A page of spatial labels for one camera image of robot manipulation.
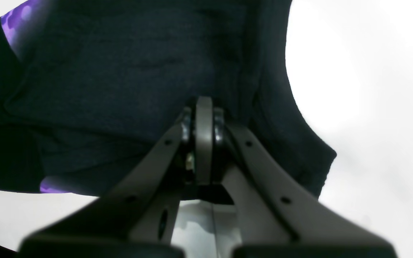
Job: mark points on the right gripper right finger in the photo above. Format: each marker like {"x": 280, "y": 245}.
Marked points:
{"x": 277, "y": 217}

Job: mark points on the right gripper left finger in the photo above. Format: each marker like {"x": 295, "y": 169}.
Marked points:
{"x": 136, "y": 218}

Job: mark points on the black T-shirt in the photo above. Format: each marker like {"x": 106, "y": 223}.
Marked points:
{"x": 87, "y": 87}

